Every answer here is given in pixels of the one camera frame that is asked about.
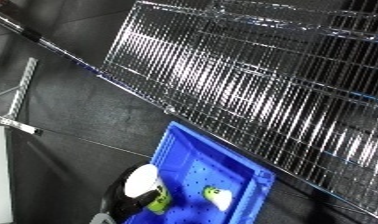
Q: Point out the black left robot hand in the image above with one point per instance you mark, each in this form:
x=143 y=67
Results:
x=117 y=196

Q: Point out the pale left robot forearm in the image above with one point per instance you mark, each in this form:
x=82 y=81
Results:
x=102 y=219

